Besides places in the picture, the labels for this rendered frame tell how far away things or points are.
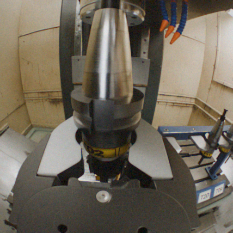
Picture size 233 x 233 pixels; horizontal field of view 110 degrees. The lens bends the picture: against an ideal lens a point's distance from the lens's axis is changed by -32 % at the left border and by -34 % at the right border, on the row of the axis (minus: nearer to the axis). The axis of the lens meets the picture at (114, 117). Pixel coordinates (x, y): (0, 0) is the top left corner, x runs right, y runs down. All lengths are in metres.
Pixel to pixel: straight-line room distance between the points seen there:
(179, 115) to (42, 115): 1.62
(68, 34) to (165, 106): 1.14
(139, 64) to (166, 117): 0.85
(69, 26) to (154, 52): 0.57
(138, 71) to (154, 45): 0.22
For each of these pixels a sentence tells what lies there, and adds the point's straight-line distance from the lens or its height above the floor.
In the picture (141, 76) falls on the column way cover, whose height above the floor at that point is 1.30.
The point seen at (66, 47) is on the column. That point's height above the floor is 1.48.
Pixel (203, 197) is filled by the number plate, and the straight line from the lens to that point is 0.65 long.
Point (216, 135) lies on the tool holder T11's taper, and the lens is 0.40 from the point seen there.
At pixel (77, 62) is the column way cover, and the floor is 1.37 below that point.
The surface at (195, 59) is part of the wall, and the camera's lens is 1.45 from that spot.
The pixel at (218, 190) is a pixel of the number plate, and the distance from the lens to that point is 0.73.
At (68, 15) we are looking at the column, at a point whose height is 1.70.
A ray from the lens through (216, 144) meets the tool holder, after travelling 0.42.
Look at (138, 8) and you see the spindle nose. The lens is 0.29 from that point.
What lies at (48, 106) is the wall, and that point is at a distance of 1.43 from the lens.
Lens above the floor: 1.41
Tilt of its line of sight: 28 degrees down
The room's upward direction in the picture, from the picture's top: 3 degrees clockwise
